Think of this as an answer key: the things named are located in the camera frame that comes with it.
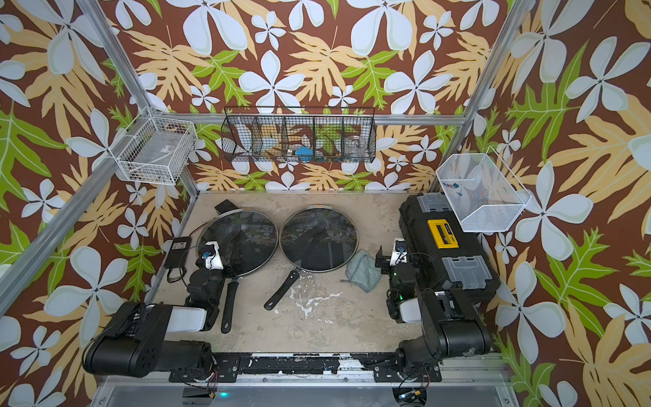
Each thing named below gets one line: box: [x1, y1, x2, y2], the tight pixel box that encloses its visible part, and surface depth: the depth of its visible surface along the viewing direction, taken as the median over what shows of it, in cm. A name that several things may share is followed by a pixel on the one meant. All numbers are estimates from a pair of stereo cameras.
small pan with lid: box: [263, 205, 360, 312], surface depth 114 cm
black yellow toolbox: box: [399, 192, 501, 304], surface depth 83 cm
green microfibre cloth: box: [340, 249, 383, 293], surface depth 95 cm
